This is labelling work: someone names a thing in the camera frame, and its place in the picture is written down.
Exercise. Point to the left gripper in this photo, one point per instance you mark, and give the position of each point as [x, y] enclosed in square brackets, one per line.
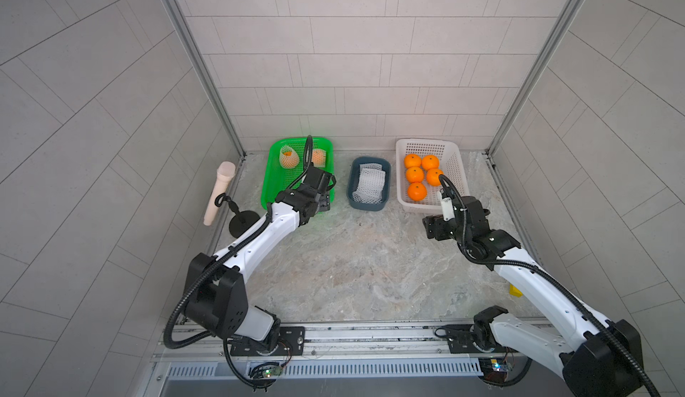
[324, 203]

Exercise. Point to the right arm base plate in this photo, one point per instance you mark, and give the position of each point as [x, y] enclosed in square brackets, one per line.
[461, 338]

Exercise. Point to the right green circuit board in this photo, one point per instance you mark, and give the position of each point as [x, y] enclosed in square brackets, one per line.
[495, 370]

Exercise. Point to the green plastic basket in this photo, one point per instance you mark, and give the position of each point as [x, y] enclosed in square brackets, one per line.
[277, 178]

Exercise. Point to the green circuit board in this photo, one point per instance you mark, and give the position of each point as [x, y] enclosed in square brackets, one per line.
[495, 370]
[266, 371]

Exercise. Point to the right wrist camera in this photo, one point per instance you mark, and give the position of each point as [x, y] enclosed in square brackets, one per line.
[447, 208]

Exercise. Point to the beige microphone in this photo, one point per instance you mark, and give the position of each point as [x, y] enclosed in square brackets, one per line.
[224, 175]

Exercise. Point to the aluminium rail frame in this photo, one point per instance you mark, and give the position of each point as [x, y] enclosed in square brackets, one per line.
[386, 349]

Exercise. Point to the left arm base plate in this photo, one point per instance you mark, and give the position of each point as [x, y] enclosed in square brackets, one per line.
[279, 342]

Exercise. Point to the white plastic basket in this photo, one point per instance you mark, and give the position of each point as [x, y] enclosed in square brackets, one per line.
[450, 163]

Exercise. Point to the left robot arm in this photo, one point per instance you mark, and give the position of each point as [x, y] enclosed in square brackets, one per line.
[215, 302]

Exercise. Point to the yellow plastic block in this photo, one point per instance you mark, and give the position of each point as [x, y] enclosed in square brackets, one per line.
[514, 291]

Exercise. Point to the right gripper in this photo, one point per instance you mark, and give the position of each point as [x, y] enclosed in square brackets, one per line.
[438, 221]

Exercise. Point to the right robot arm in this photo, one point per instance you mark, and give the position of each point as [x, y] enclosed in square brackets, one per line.
[594, 355]

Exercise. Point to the dark blue plastic tub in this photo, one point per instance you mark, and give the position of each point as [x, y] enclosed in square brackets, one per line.
[354, 179]

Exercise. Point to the left green circuit board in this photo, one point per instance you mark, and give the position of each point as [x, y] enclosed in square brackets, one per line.
[266, 371]

